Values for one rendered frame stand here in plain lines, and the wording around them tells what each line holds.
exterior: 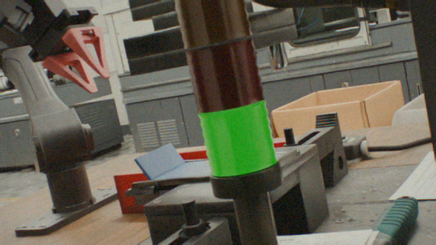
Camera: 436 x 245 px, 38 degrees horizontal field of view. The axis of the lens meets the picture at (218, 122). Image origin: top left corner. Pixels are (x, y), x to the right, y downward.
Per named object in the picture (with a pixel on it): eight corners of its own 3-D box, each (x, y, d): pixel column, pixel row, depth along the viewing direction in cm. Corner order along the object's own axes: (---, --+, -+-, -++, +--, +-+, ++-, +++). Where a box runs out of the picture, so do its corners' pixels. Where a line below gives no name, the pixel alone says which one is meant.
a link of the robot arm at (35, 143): (90, 123, 96) (82, 122, 102) (33, 137, 93) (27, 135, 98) (99, 162, 97) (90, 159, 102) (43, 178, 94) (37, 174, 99)
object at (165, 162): (174, 167, 75) (168, 143, 74) (291, 156, 67) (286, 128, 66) (139, 184, 69) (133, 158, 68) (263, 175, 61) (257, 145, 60)
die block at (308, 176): (253, 218, 77) (240, 159, 76) (330, 215, 72) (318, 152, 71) (162, 290, 60) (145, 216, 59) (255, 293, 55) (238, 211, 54)
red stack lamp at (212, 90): (218, 103, 37) (206, 47, 36) (276, 94, 35) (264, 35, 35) (184, 116, 34) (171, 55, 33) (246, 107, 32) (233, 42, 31)
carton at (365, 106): (328, 188, 364) (310, 91, 356) (422, 185, 333) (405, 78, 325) (282, 224, 316) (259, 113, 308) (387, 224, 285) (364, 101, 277)
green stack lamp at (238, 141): (230, 160, 37) (219, 105, 37) (288, 154, 35) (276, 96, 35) (197, 178, 34) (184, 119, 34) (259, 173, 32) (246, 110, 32)
